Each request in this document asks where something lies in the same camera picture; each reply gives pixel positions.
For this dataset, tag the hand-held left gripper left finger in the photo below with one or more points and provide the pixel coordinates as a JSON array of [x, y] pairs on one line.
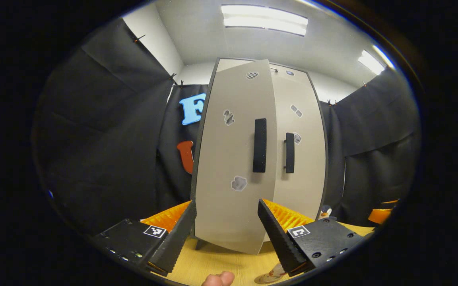
[[177, 238]]

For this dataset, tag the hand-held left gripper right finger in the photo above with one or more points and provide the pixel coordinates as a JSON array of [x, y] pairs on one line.
[[280, 242]]

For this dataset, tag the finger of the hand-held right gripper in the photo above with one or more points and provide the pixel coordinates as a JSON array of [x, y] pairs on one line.
[[378, 215]]

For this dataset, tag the clear plastic bottle red label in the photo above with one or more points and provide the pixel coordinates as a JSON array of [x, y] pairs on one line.
[[278, 271]]

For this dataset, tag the round cork coaster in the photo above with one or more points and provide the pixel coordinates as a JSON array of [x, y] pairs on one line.
[[262, 279]]

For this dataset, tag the white cabinet door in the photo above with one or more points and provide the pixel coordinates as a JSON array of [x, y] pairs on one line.
[[308, 159], [229, 151]]

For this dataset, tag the white and grey cabinet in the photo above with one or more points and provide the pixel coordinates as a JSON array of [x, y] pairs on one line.
[[200, 243]]

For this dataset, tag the penguin plush toy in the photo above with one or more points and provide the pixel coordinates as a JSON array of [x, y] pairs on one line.
[[325, 214]]

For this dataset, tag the black backdrop cloth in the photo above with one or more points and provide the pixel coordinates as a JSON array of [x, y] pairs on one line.
[[94, 139]]

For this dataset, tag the small ceiling light panel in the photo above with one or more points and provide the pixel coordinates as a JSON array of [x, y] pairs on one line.
[[370, 62]]

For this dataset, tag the large ceiling light panel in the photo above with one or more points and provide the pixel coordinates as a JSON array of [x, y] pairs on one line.
[[264, 20]]

